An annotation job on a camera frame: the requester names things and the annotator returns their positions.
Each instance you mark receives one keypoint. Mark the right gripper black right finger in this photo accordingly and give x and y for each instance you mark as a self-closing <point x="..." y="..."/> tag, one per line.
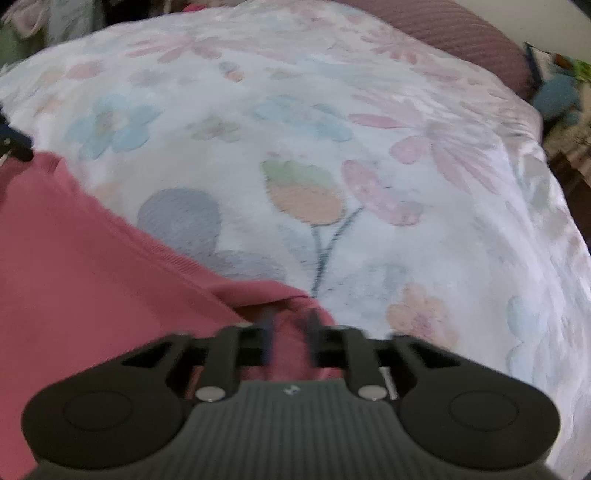
<point x="460" y="411"/>

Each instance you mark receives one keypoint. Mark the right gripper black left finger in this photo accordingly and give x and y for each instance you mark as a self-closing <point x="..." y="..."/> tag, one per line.
<point x="130" y="407"/>

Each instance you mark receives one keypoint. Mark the pink ribbed knit garment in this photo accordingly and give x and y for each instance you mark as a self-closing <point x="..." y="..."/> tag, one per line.
<point x="79" y="286"/>

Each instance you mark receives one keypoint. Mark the pile of clothes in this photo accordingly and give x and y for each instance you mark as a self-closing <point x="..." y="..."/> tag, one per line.
<point x="30" y="26"/>

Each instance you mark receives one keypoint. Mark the white floral fleece blanket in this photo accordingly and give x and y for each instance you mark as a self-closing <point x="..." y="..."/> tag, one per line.
<point x="311" y="143"/>

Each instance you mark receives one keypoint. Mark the blue plush toy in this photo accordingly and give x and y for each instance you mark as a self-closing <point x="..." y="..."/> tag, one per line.
<point x="558" y="83"/>

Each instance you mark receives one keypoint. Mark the mauve ribbed pillow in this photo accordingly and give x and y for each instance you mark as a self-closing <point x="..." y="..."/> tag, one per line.
<point x="452" y="28"/>

